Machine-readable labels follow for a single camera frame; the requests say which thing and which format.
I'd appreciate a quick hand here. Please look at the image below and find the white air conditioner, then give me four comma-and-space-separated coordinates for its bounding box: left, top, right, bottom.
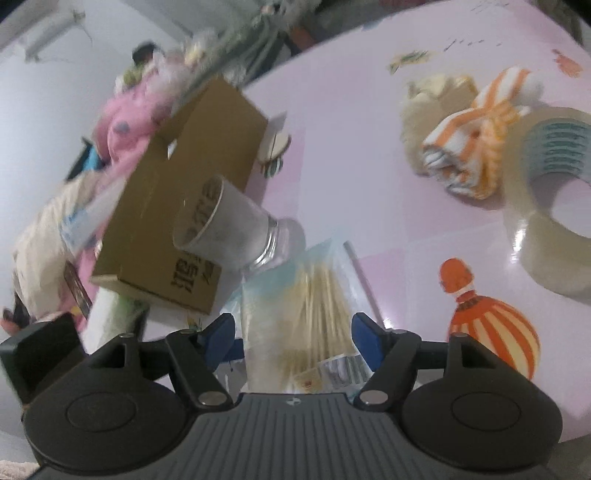
23, 11, 88, 62

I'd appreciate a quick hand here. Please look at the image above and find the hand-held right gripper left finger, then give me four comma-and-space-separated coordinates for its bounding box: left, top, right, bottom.
88, 313, 236, 409

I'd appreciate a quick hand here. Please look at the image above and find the pink quilt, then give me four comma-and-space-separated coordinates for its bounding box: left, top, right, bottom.
92, 60, 195, 164

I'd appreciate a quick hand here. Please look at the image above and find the clear glass cup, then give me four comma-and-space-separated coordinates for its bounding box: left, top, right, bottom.
172, 174, 278, 271

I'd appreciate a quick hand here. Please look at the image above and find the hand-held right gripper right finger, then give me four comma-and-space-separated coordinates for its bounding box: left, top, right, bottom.
351, 313, 502, 409

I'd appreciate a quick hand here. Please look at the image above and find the clear packing tape roll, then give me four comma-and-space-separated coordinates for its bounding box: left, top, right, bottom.
503, 107, 591, 305

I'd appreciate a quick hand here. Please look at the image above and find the beige fuzzy cloth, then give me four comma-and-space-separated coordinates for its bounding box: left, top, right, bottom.
399, 74, 476, 176

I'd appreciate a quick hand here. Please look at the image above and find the clear glass jar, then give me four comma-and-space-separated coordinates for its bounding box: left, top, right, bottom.
249, 217, 306, 274

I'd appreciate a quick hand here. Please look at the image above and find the clear bag of cotton swabs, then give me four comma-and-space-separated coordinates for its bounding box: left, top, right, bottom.
240, 239, 370, 396

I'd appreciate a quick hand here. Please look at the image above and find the brown cardboard box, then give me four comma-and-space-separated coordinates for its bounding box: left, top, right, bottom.
90, 76, 269, 317

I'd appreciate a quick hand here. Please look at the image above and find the orange striped cloth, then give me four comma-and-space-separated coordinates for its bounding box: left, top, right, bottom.
421, 67, 543, 200

